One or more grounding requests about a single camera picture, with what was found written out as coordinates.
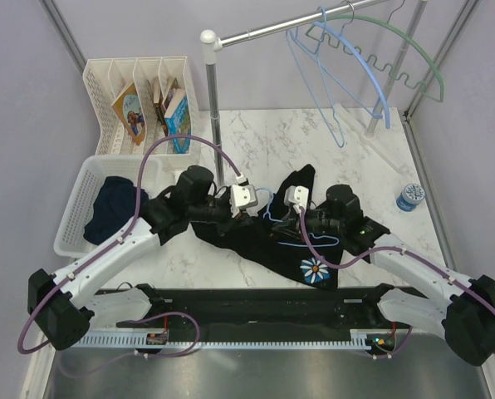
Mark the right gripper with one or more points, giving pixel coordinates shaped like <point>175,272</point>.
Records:
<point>291,225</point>

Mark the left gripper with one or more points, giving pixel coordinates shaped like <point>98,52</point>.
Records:
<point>231,224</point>

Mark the black t-shirt with daisy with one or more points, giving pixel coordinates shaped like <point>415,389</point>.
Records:
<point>290,258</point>

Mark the light blue wire hanger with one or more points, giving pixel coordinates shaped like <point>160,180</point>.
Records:
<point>293,241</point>

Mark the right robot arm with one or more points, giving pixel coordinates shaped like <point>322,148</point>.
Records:
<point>449,304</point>

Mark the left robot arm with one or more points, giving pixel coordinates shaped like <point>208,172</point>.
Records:
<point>66,304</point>

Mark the green plastic curved hanger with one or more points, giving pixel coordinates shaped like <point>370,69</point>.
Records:
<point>393,68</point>

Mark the blue plastic curved hanger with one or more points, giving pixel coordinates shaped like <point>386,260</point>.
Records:
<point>381,109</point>

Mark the navy blue cloth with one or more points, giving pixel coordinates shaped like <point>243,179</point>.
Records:
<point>113,207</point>

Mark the blue illustrated book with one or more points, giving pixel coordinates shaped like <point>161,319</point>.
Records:
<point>177,115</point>

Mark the blue round container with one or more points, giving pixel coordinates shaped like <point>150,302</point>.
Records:
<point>410,197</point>

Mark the dark thin book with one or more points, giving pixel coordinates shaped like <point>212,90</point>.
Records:
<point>161,102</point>

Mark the orange illustrated book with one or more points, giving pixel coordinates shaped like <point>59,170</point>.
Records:
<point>128,108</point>

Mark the white file organizer rack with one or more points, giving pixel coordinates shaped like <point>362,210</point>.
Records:
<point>106,78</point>

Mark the white plastic laundry basket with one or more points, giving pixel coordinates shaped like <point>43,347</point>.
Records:
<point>69,241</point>

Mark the metal clothes rack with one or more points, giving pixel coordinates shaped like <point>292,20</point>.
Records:
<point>295,35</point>

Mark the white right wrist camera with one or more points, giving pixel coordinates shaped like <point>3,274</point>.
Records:
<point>296,197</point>

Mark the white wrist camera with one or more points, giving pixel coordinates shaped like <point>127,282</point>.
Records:
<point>243,196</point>
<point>296,197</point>

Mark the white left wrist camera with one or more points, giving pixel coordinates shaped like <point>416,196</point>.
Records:
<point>243,196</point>

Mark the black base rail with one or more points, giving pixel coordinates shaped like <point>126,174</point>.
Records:
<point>342,309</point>

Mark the white slotted cable duct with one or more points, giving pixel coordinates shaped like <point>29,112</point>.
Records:
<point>146,341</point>

